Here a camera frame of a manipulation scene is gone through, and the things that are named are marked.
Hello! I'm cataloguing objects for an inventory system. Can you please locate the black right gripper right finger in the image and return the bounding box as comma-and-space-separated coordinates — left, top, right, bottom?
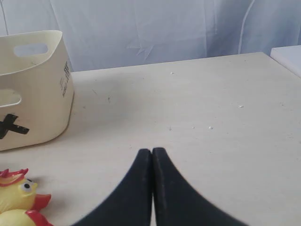
152, 147, 246, 226

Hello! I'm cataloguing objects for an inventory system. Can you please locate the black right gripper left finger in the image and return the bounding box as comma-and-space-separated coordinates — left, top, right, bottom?
74, 149, 153, 226

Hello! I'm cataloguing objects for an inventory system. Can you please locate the yellow rubber chicken front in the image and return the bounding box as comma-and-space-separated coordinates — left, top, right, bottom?
0, 209, 53, 226

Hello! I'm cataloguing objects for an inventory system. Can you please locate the yellow rubber chicken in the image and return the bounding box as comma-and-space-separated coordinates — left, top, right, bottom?
0, 209, 53, 226
0, 168, 51, 213

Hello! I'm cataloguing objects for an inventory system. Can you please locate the cream bin marked X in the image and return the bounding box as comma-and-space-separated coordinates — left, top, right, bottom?
0, 30, 74, 151

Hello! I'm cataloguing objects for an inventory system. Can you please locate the white board at table edge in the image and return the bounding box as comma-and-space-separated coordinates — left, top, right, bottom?
270, 45, 301, 77

